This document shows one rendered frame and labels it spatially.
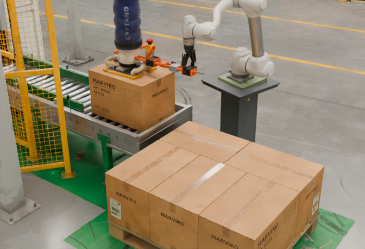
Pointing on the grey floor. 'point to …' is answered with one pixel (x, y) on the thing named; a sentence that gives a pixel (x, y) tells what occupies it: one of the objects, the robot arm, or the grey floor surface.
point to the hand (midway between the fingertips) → (188, 69)
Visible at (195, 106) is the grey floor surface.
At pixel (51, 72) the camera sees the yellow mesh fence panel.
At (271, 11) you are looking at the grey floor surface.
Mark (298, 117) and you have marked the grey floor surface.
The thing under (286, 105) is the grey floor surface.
